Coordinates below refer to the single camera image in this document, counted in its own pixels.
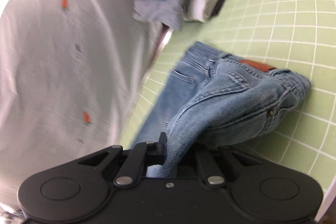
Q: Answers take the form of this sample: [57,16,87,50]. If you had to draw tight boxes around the green grid cutting mat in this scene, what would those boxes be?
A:
[120,0,335,190]

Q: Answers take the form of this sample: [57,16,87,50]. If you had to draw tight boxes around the grey carrot print sheet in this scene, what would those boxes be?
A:
[1,0,162,208]

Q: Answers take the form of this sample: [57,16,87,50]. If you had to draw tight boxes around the blue denim jeans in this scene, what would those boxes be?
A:
[135,42,311,178]

